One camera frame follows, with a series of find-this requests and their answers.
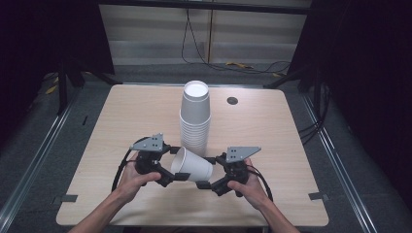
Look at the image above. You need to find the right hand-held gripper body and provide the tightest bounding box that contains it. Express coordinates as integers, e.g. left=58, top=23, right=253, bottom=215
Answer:
left=215, top=146, right=262, bottom=198

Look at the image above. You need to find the dark curtain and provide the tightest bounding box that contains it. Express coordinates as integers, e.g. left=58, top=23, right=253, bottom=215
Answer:
left=287, top=0, right=412, bottom=210
left=0, top=0, right=116, bottom=145

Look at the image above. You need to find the stack of white paper cups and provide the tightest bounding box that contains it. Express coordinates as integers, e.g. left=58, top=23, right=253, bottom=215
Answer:
left=179, top=80, right=212, bottom=158

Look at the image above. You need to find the person's right hand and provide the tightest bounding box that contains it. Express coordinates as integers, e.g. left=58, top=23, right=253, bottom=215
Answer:
left=226, top=157, right=268, bottom=210

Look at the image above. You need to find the bundle of black cables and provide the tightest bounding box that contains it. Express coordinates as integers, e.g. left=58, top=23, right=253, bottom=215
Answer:
left=298, top=83, right=330, bottom=146

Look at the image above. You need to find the single white paper cup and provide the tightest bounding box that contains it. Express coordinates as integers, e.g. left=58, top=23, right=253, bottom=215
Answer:
left=170, top=146, right=215, bottom=183

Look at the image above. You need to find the black metal crossbar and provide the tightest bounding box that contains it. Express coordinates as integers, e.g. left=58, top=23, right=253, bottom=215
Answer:
left=96, top=0, right=313, bottom=16

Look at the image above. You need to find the black metal stand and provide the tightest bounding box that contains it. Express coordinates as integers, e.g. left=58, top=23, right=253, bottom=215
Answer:
left=262, top=66, right=326, bottom=98
left=57, top=61, right=123, bottom=115

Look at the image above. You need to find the black hanging cable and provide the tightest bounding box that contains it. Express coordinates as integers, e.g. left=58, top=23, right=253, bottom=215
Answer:
left=180, top=9, right=292, bottom=76

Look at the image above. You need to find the grey tape strip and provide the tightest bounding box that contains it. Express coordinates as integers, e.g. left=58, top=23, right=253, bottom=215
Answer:
left=52, top=194, right=79, bottom=205
left=307, top=191, right=329, bottom=201

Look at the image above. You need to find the metal floor rail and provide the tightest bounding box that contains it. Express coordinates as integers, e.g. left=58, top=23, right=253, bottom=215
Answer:
left=0, top=93, right=76, bottom=225
left=300, top=92, right=379, bottom=233

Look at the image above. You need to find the right hand-held gripper black cable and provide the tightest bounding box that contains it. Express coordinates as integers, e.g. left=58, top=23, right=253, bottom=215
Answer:
left=247, top=164, right=274, bottom=202

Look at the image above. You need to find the person's left hand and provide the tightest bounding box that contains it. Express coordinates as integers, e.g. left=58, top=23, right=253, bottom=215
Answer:
left=115, top=152, right=162, bottom=204

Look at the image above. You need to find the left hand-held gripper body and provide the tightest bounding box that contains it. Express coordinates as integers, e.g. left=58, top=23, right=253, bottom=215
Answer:
left=130, top=133, right=171, bottom=175

